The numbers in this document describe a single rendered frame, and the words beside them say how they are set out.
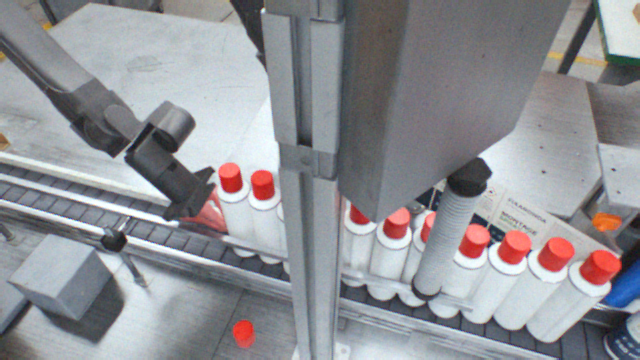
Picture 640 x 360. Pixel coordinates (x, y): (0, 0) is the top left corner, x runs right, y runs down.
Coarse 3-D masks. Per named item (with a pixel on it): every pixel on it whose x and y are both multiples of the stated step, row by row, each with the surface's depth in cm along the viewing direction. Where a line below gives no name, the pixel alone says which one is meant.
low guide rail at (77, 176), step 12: (0, 156) 88; (12, 156) 87; (36, 168) 86; (48, 168) 85; (60, 168) 85; (72, 180) 85; (84, 180) 84; (96, 180) 83; (108, 180) 83; (120, 192) 83; (132, 192) 81; (144, 192) 81; (156, 192) 81; (168, 204) 80
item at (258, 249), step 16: (0, 176) 77; (48, 192) 75; (64, 192) 74; (96, 208) 73; (112, 208) 72; (160, 224) 70; (176, 224) 70; (208, 240) 69; (224, 240) 68; (240, 240) 68; (272, 256) 66; (352, 272) 64; (384, 288) 63; (400, 288) 62; (448, 304) 61; (464, 304) 60
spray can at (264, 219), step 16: (256, 176) 60; (272, 176) 61; (256, 192) 61; (272, 192) 62; (256, 208) 62; (272, 208) 62; (256, 224) 66; (272, 224) 65; (256, 240) 70; (272, 240) 68
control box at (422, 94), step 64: (384, 0) 19; (448, 0) 19; (512, 0) 23; (384, 64) 21; (448, 64) 22; (512, 64) 28; (384, 128) 23; (448, 128) 27; (512, 128) 36; (384, 192) 27
